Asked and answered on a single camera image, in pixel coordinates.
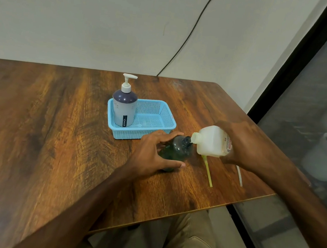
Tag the person's right hand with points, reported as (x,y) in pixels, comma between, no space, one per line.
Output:
(252,148)

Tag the person's left hand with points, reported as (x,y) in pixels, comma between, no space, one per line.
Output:
(145,159)

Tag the white pump head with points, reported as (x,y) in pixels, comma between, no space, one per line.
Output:
(240,178)

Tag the small dark green bottle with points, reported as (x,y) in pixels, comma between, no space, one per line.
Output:
(178,151)

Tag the large translucent bottle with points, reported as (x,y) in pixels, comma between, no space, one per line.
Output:
(210,141)

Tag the blue plastic basket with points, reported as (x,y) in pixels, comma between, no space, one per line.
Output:
(152,115)

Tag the dark green pump head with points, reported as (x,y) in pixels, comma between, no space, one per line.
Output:
(208,172)

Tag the small purple and white bottle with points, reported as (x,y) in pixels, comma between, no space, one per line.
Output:
(123,110)

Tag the person's left forearm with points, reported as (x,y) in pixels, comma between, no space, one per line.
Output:
(75,215)

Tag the person's right forearm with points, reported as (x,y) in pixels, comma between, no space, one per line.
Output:
(307,211)

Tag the person's beige trousers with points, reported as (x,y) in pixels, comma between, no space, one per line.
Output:
(175,243)

